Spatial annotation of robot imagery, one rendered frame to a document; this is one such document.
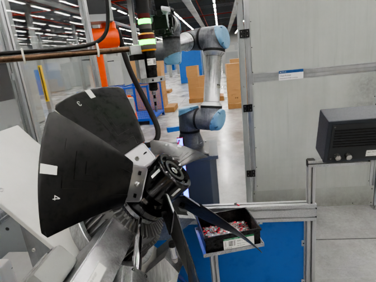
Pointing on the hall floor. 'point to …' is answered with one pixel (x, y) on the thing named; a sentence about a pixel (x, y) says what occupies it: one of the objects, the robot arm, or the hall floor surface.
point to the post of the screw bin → (214, 268)
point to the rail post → (310, 230)
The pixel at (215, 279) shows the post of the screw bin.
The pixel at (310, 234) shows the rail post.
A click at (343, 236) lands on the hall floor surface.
